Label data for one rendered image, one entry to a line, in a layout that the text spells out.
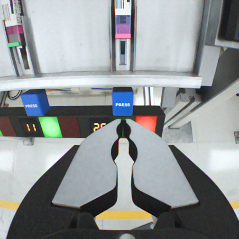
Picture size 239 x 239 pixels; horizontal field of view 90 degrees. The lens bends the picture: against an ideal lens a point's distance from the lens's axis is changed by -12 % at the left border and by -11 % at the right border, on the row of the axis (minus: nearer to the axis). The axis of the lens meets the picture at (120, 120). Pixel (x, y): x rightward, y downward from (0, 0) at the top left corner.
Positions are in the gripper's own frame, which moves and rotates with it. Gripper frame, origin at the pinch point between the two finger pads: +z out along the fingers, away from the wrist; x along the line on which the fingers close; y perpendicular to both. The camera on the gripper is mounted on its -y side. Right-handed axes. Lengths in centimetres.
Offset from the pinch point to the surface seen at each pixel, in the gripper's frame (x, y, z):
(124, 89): 0.1, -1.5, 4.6
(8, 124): -18.0, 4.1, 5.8
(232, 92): 34.0, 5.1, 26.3
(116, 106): -0.7, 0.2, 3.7
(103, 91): -11, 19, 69
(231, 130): 78, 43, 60
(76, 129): -6.7, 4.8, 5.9
